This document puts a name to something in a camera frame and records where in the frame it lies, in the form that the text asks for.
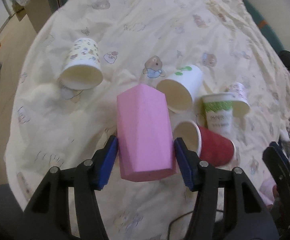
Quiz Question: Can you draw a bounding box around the pink faceted cup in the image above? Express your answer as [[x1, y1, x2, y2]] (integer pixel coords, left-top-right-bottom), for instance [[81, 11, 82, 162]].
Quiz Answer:
[[117, 84, 176, 182]]

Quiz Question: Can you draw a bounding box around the red ripple paper cup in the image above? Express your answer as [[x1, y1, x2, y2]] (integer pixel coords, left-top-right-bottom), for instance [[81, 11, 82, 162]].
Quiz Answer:
[[173, 121, 236, 167]]

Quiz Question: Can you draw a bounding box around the pink pattern paper cup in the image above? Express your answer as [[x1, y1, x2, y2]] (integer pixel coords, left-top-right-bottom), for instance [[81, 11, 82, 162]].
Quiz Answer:
[[227, 82, 250, 118]]

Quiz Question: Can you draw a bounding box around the green white paper cup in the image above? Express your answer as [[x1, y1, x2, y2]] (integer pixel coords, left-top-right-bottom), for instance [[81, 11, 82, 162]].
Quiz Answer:
[[202, 92, 234, 138]]

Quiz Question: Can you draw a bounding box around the white green-spot paper cup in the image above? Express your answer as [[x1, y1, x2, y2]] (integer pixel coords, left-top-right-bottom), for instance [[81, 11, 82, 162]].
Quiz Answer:
[[156, 64, 203, 113]]

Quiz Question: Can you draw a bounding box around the cartoon print paper cup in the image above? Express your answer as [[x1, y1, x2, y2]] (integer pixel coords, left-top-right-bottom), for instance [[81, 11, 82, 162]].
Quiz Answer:
[[59, 37, 103, 90]]

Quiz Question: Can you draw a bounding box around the cream cartoon bed quilt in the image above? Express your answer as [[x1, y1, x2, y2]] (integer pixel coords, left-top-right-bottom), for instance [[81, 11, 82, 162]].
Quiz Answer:
[[4, 0, 290, 240]]

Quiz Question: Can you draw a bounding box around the cardboard box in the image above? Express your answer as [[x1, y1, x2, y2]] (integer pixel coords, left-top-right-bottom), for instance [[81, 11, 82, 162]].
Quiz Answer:
[[12, 0, 52, 33]]

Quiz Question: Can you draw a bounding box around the black cable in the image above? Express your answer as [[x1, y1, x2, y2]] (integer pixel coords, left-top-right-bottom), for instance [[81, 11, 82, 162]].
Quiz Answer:
[[167, 209, 194, 240]]

